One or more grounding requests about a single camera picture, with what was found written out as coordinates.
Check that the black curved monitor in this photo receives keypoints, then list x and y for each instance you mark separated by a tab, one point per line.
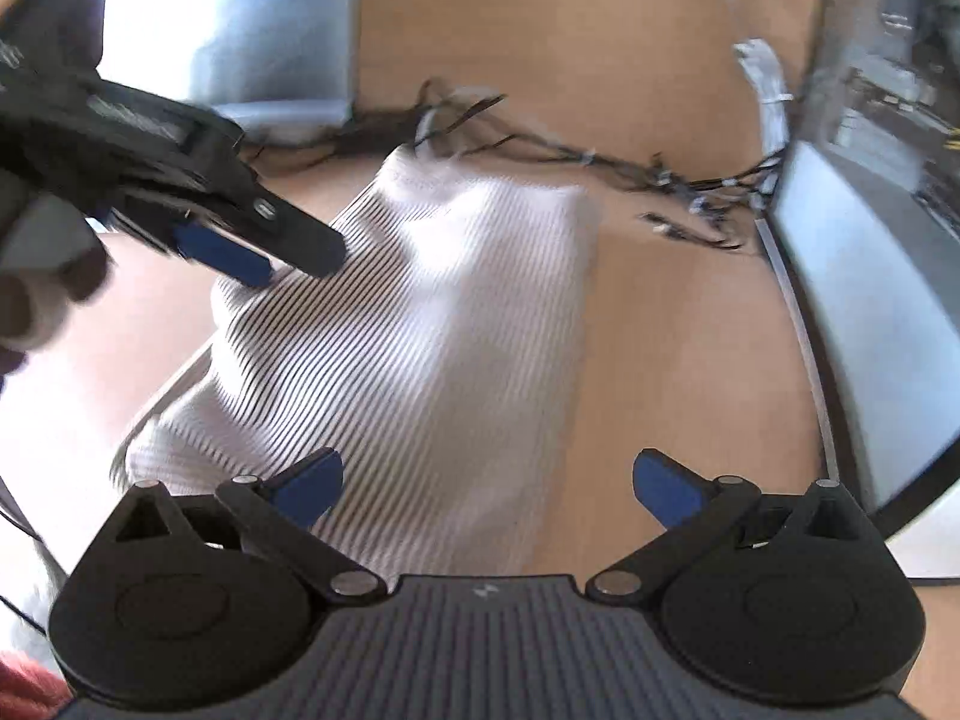
262	15

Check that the red cloth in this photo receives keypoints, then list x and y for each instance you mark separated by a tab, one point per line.
26	690

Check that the striped knit garment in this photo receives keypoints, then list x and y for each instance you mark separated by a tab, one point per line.
390	330

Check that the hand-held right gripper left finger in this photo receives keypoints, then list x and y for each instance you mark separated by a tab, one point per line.
307	484

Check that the person's left hand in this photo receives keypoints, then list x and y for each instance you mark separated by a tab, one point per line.
37	292

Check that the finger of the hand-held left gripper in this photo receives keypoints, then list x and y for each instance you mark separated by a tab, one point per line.
225	255
300	240

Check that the white computer case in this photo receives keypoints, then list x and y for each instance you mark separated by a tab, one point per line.
862	277

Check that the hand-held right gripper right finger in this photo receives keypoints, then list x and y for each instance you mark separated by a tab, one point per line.
664	484

